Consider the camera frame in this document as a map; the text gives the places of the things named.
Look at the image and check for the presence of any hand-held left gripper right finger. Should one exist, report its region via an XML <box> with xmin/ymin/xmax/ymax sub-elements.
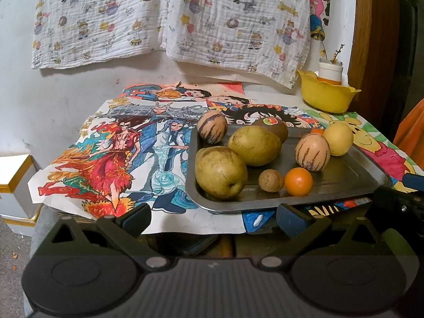
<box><xmin>258</xmin><ymin>204</ymin><xmax>394</xmax><ymax>270</ymax></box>

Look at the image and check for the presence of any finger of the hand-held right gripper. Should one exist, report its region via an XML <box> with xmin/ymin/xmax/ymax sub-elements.
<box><xmin>374</xmin><ymin>186</ymin><xmax>424</xmax><ymax>214</ymax></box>
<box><xmin>402</xmin><ymin>173</ymin><xmax>424</xmax><ymax>193</ymax></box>

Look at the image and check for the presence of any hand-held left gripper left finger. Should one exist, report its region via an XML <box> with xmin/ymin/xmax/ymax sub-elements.
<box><xmin>36</xmin><ymin>202</ymin><xmax>171</xmax><ymax>271</ymax></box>

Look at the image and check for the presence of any walnut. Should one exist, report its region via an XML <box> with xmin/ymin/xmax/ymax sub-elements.
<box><xmin>258</xmin><ymin>169</ymin><xmax>285</xmax><ymax>193</ymax></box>

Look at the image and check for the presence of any metal tray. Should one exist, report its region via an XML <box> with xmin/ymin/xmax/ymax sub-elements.
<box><xmin>185</xmin><ymin>124</ymin><xmax>393</xmax><ymax>213</ymax></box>

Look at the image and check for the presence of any striped pepino melon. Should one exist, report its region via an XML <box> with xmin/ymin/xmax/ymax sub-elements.
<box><xmin>197</xmin><ymin>111</ymin><xmax>228</xmax><ymax>144</ymax></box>
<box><xmin>295</xmin><ymin>135</ymin><xmax>331</xmax><ymax>172</ymax></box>

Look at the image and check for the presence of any long green pear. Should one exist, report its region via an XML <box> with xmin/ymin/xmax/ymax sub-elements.
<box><xmin>227</xmin><ymin>125</ymin><xmax>283</xmax><ymax>167</ymax></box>

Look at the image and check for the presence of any round green pear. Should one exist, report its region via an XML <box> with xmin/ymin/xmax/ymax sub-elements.
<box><xmin>195</xmin><ymin>146</ymin><xmax>248</xmax><ymax>200</ymax></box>

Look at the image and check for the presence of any yellow pear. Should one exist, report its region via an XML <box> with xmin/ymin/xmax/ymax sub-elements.
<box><xmin>322</xmin><ymin>122</ymin><xmax>354</xmax><ymax>157</ymax></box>

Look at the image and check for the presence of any brown kiwi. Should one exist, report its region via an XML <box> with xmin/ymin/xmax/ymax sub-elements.
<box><xmin>252</xmin><ymin>117</ymin><xmax>289</xmax><ymax>144</ymax></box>

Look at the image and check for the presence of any orange cloth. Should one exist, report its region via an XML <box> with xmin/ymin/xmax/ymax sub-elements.
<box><xmin>392</xmin><ymin>98</ymin><xmax>424</xmax><ymax>164</ymax></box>

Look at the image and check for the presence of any white box with gold trim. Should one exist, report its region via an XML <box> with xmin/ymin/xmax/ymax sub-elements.
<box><xmin>0</xmin><ymin>214</ymin><xmax>38</xmax><ymax>237</ymax></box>
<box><xmin>0</xmin><ymin>154</ymin><xmax>43</xmax><ymax>221</ymax></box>

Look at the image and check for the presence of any yellow plastic bowl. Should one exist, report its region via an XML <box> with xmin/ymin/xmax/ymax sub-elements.
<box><xmin>296</xmin><ymin>69</ymin><xmax>361</xmax><ymax>114</ymax></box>

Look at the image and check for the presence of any cartoon children drawing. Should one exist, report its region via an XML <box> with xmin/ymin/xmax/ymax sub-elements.
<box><xmin>121</xmin><ymin>81</ymin><xmax>252</xmax><ymax>108</ymax></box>

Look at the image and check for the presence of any white jar with orange base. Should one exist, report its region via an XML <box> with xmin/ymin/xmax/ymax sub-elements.
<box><xmin>318</xmin><ymin>58</ymin><xmax>343</xmax><ymax>84</ymax></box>

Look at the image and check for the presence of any dark door panel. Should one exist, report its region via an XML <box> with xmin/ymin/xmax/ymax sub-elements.
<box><xmin>396</xmin><ymin>0</ymin><xmax>424</xmax><ymax>133</ymax></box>

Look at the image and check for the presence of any red paper sheet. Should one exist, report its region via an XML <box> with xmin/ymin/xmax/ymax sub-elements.
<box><xmin>220</xmin><ymin>83</ymin><xmax>246</xmax><ymax>94</ymax></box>

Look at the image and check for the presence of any twig with yellow flowers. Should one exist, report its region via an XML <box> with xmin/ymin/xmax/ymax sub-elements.
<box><xmin>320</xmin><ymin>41</ymin><xmax>346</xmax><ymax>63</ymax></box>

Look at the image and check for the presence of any printed muslin cloth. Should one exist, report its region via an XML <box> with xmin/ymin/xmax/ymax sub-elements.
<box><xmin>31</xmin><ymin>0</ymin><xmax>166</xmax><ymax>70</ymax></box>
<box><xmin>159</xmin><ymin>0</ymin><xmax>312</xmax><ymax>89</ymax></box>

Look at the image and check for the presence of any wooden door frame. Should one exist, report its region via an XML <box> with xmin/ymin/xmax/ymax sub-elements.
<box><xmin>348</xmin><ymin>0</ymin><xmax>401</xmax><ymax>140</ymax></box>

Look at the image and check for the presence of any cartoon wall poster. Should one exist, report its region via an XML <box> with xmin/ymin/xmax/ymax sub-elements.
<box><xmin>310</xmin><ymin>0</ymin><xmax>332</xmax><ymax>42</ymax></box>

